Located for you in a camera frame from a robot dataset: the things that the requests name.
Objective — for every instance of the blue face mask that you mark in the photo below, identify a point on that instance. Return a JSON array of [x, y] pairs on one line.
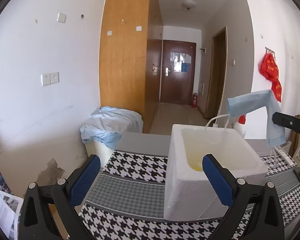
[[252, 103]]

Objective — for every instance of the dark brown entrance door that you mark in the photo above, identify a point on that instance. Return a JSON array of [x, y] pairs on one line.
[[177, 87]]

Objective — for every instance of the houndstooth tablecloth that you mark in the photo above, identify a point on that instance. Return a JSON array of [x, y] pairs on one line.
[[130, 187]]

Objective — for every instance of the light blue cloth pile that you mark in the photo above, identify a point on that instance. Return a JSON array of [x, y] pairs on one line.
[[107, 122]]

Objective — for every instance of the round ceiling lamp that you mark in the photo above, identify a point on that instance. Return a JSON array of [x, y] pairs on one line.
[[189, 5]]

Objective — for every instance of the small wall-mounted box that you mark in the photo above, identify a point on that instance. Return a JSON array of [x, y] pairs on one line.
[[203, 50]]

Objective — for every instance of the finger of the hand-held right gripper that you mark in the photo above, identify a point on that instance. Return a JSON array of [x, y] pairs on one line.
[[292, 123]]

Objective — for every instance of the metal wall hook rack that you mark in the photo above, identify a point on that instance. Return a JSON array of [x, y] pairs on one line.
[[270, 50]]

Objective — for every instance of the white bin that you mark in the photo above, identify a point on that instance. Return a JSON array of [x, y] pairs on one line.
[[100, 152]]

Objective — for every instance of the white paper sheet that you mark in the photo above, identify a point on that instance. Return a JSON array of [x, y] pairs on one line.
[[0, 210]]

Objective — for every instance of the white foam box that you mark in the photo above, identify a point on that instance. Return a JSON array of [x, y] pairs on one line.
[[190, 192]]

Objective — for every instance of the white lotion pump bottle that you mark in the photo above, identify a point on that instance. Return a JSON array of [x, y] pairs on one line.
[[240, 128]]

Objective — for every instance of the white square switch plate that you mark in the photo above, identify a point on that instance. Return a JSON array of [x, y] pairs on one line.
[[61, 17]]

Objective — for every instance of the wooden doorway frame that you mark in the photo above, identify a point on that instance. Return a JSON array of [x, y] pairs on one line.
[[216, 80]]

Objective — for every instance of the paper notices on door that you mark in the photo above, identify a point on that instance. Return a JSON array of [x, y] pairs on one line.
[[181, 61]]

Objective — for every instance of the yellow spiky sponge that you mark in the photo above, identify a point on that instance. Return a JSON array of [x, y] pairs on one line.
[[197, 167]]

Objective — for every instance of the wooden wardrobe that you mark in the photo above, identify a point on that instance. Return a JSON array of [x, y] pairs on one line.
[[125, 67]]

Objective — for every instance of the white wall socket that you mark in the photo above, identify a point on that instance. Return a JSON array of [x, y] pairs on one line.
[[54, 77], [45, 79]]

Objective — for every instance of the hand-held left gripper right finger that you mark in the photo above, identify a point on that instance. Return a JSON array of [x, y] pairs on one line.
[[218, 182]]

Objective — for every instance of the red hanging bags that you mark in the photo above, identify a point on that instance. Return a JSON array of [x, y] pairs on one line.
[[270, 72]]

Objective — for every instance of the red fire extinguisher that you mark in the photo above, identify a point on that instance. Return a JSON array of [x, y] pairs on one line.
[[194, 101]]

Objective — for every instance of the white remote control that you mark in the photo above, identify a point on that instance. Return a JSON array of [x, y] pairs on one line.
[[285, 156]]

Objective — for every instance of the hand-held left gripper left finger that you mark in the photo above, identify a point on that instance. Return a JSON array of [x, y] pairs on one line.
[[86, 180]]

